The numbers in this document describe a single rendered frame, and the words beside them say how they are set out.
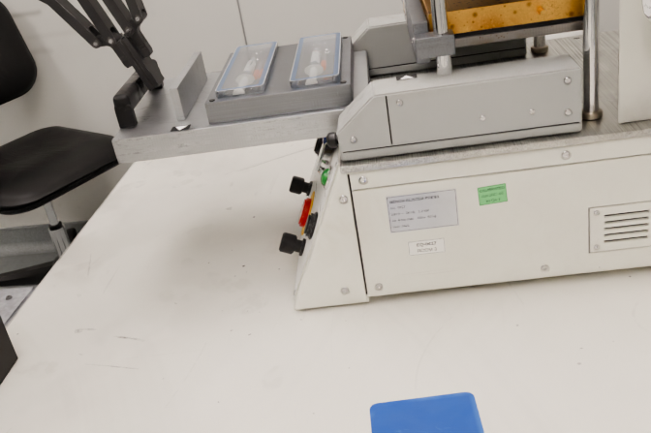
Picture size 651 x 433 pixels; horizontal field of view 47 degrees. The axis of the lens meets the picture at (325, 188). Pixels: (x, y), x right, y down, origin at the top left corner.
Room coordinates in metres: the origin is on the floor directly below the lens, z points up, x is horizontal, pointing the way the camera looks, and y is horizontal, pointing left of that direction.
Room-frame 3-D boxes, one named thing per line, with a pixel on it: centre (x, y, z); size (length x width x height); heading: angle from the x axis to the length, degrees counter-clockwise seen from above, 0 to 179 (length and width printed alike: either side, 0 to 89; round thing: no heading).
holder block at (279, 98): (0.90, 0.02, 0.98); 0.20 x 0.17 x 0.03; 174
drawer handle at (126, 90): (0.92, 0.21, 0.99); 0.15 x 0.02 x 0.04; 174
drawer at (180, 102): (0.91, 0.07, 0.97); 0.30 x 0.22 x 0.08; 84
